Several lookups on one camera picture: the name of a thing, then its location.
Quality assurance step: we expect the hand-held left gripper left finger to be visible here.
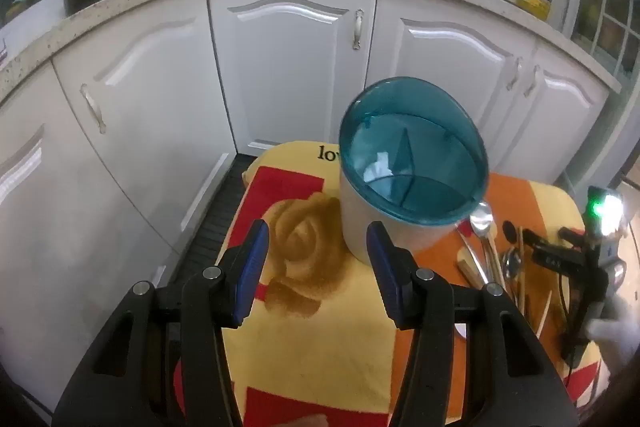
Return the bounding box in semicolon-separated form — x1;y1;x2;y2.
52;219;271;427

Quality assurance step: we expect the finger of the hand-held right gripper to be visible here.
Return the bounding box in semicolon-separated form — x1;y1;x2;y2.
521;228;589;276

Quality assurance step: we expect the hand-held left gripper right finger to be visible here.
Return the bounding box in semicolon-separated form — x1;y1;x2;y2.
366;221;581;427

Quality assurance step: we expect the small steel spoon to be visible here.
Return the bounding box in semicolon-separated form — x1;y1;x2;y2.
501;248;526;303

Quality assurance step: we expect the white teal-rimmed utensil holder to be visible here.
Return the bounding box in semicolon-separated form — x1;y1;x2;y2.
338;77;490;265

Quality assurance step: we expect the light bamboo chopstick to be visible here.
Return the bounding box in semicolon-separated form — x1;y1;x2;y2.
454;259;482;286
489;237;507;290

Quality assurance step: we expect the large steel spoon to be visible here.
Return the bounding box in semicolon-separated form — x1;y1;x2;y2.
470;202;501;293

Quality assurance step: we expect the person's right hand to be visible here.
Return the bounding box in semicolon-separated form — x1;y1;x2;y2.
586;293;640;359

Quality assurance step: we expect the black ribbed floor mat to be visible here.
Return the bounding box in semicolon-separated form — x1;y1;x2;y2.
170;154;252;288

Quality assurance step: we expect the yellow orange printed towel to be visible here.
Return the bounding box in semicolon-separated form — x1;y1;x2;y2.
172;139;601;427

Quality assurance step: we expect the white cabinet door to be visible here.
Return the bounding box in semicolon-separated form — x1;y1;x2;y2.
207;0;379;156
492;47;609;184
52;0;236;258
0;62;176;408
372;0;537;142

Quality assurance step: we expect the glass-door cabinet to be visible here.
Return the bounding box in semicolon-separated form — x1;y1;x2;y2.
570;0;640;78

